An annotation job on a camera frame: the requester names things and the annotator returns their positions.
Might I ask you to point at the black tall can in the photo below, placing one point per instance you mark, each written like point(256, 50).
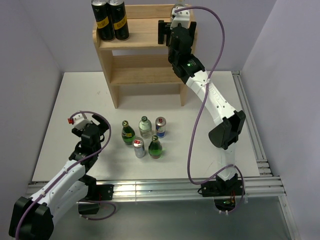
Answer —
point(119, 19)
point(102, 17)

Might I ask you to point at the clear soda bottle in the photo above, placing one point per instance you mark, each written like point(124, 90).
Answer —
point(177, 5)

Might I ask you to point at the aluminium rail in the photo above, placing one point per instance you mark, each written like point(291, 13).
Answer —
point(182, 190)
point(261, 159)

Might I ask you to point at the right aluminium rail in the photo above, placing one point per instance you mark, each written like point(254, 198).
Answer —
point(261, 159)

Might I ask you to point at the green bottle yellow label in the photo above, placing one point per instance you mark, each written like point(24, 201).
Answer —
point(127, 133)

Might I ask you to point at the right black tall can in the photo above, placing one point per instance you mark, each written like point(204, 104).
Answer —
point(119, 19)

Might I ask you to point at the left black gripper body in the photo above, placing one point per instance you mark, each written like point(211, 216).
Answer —
point(98, 148)

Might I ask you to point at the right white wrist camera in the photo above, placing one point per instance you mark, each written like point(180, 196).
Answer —
point(179, 16)

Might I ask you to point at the clear bottle green cap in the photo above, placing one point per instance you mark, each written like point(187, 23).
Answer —
point(145, 127)

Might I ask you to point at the front aluminium rail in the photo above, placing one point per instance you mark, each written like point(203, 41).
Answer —
point(182, 190)

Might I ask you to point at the green glass bottle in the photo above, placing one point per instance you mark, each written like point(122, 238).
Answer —
point(155, 148)

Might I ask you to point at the left black tall can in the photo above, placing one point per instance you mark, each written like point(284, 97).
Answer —
point(102, 17)

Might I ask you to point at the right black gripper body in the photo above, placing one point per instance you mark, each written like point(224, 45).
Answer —
point(171, 57)

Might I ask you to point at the blue silver energy can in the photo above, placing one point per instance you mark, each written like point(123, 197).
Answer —
point(160, 126)

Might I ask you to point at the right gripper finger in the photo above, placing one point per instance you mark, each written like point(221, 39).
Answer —
point(164, 32)
point(192, 28)

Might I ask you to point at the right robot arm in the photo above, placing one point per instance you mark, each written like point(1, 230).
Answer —
point(228, 122)

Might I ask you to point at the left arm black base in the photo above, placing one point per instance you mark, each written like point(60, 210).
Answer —
point(100, 197)

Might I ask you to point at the wooden three-tier shelf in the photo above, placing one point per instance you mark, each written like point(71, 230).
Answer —
point(139, 60)

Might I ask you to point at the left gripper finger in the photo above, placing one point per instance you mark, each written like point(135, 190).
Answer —
point(103, 124)
point(76, 132)

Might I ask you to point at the silver can red tab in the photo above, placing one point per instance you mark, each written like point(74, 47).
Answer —
point(139, 147)

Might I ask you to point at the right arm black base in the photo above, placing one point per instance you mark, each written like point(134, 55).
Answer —
point(212, 191)

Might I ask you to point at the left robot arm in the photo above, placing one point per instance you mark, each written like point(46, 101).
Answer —
point(35, 217)

